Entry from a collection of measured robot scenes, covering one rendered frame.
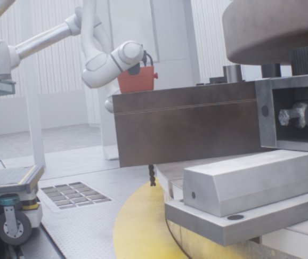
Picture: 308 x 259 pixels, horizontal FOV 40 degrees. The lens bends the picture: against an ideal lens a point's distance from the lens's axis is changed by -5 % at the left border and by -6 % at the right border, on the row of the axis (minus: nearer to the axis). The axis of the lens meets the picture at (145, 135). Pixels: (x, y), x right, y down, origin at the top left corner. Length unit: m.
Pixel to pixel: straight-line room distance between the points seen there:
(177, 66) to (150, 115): 3.28
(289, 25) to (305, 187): 0.78
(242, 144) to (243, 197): 1.27
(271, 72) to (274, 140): 0.21
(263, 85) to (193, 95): 0.94
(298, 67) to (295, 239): 0.52
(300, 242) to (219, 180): 0.25
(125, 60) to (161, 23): 3.67
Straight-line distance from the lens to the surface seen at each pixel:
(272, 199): 1.11
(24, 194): 2.29
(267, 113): 1.36
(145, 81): 2.25
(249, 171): 1.07
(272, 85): 1.33
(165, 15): 5.54
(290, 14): 1.75
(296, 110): 1.32
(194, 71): 5.67
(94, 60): 1.88
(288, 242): 1.10
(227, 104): 2.28
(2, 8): 1.93
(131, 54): 1.82
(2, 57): 2.59
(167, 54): 5.46
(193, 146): 2.27
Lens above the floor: 0.65
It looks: 5 degrees down
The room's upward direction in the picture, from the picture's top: 6 degrees counter-clockwise
